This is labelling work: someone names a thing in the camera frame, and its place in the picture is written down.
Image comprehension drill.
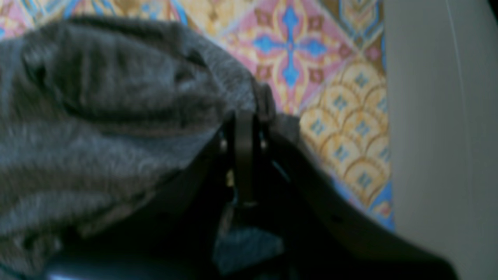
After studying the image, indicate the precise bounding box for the grey t-shirt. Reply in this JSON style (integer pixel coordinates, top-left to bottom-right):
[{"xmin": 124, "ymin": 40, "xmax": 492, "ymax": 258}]
[{"xmin": 0, "ymin": 16, "xmax": 300, "ymax": 280}]

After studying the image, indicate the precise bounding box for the patterned tablecloth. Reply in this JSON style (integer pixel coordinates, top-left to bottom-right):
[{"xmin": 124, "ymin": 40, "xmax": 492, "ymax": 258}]
[{"xmin": 0, "ymin": 0, "xmax": 395, "ymax": 231}]

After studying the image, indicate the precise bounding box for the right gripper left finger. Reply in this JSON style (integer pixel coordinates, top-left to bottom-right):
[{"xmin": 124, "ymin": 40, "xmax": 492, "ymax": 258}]
[{"xmin": 43, "ymin": 111, "xmax": 256, "ymax": 280}]

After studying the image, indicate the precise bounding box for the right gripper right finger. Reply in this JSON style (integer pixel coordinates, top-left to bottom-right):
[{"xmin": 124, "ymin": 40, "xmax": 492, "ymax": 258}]
[{"xmin": 253, "ymin": 84, "xmax": 458, "ymax": 280}]

